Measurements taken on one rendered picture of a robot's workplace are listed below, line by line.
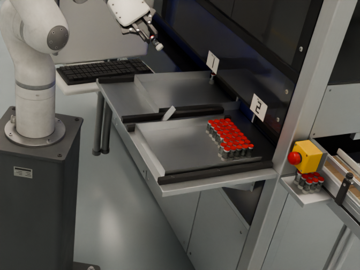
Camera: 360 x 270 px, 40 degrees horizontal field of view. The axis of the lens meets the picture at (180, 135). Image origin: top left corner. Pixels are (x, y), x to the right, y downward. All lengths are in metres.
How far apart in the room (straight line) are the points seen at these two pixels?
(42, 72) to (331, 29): 0.82
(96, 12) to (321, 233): 1.29
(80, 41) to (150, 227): 1.01
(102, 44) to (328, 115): 1.11
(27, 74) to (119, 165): 1.54
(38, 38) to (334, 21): 0.78
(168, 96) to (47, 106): 0.53
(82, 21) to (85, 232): 1.03
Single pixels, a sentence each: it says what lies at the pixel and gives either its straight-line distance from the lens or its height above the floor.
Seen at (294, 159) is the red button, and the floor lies 1.00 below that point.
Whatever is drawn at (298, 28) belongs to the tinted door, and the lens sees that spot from 1.50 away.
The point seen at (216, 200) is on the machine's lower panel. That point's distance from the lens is 1.99.
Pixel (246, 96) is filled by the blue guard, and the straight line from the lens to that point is 1.71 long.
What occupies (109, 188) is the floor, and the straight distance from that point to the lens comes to 2.78.
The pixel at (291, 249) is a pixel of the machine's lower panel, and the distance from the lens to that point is 1.95.
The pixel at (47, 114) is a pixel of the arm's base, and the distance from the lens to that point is 1.57.
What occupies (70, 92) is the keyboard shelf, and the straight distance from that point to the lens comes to 2.01.
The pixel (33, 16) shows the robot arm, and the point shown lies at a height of 1.29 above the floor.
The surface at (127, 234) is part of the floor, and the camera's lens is 2.52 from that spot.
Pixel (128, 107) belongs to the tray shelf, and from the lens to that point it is 1.78.
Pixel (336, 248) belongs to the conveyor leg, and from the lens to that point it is 1.69.
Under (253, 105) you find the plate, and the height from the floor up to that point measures 1.01.
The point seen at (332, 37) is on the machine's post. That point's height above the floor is 1.35.
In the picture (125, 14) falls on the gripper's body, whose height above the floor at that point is 1.27.
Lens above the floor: 1.78
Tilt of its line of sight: 33 degrees down
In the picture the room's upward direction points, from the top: 11 degrees clockwise
